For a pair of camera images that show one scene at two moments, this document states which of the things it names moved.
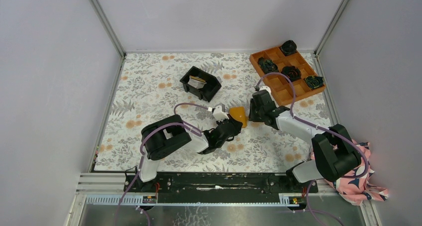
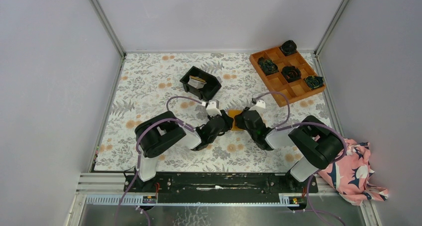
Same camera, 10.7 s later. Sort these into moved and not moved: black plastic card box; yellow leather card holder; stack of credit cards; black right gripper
Moved: black right gripper
Not moved: black plastic card box; stack of credit cards; yellow leather card holder
